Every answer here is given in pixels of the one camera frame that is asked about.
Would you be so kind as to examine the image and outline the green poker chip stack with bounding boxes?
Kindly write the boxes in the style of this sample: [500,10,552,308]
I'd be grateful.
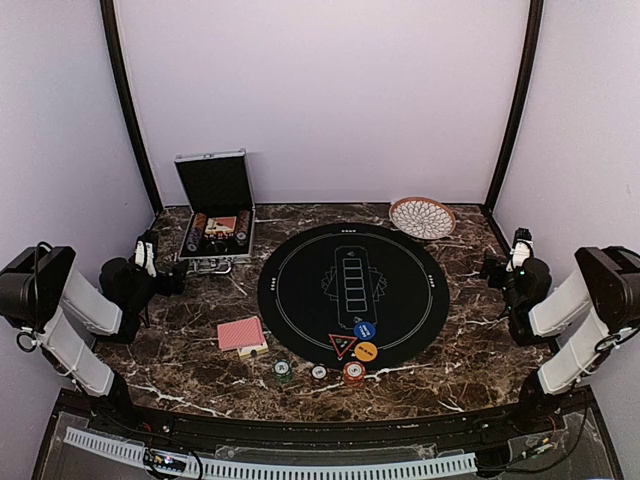
[273,360,293,384]

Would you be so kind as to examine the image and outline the blue small blind button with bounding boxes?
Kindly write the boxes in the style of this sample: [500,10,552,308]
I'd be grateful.
[353,321,376,341]

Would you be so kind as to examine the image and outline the black round poker mat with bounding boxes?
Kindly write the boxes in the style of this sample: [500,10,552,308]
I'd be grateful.
[257,223,450,371]

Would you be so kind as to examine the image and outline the red triangular all-in marker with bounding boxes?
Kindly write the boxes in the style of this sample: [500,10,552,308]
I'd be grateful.
[328,334,358,359]

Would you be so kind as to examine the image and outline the orange chip row in case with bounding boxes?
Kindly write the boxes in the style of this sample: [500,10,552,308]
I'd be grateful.
[192,213,208,235]

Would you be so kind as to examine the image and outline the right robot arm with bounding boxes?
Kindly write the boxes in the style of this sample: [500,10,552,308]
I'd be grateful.
[479,240,639,434]

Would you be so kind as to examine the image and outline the patterned ceramic plate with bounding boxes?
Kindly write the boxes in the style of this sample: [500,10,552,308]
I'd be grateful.
[389,197,456,240]

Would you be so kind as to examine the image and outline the boxed card deck in case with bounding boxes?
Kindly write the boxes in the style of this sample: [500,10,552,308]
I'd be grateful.
[204,216,237,239]

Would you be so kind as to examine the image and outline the left black frame post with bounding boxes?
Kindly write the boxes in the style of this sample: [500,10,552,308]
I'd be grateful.
[99,0,164,216]

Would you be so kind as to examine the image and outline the purple chip row in case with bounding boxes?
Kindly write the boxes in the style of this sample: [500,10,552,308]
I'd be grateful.
[185,230,201,252]

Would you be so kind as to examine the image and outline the black frame post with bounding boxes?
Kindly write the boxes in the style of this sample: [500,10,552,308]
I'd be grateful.
[99,0,164,216]
[483,0,544,215]

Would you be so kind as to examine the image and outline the clear dealer button in case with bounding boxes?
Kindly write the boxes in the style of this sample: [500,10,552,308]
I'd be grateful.
[207,241,227,255]

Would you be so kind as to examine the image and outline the brown chip row in case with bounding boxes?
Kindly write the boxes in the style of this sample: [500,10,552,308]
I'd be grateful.
[234,210,251,246]

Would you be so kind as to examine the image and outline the right black frame post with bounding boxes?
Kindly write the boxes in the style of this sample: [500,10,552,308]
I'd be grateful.
[483,0,544,215]

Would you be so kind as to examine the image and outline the aluminium poker chip case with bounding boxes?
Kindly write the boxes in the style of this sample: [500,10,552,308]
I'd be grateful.
[174,149,256,275]

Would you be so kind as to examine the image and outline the red card deck on table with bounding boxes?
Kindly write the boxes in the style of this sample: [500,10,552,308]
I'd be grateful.
[217,316,268,358]

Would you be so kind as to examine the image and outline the white slotted cable duct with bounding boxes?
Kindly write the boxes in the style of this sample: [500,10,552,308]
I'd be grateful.
[63,427,478,479]

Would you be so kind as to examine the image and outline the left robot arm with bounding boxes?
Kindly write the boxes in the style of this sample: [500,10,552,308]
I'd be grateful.
[1,242,188,436]

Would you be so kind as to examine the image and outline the red-gold 5 chip stack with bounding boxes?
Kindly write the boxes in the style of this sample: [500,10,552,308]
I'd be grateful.
[343,361,367,387]

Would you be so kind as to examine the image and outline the orange big blind button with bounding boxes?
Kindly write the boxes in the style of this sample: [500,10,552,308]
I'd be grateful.
[354,341,378,363]

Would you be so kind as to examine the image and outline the black-red 100 chip stack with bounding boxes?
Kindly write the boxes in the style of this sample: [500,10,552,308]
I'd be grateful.
[310,365,328,382]

